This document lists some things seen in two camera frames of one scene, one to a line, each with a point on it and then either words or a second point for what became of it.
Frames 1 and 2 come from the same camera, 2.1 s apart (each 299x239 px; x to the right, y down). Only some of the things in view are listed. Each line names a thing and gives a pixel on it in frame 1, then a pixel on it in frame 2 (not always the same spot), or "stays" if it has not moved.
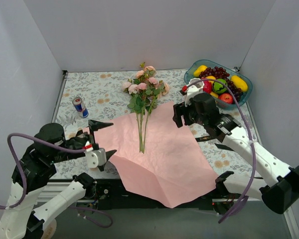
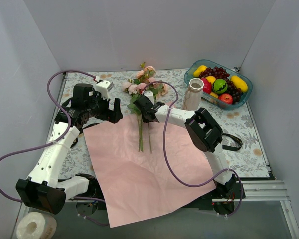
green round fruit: [219, 87] stays
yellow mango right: [239, 83] stays
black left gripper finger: [93, 126] -> [114, 116]
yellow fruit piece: [213, 94] stays
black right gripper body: [183, 115] -> [146, 109]
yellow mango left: [199, 69] stays
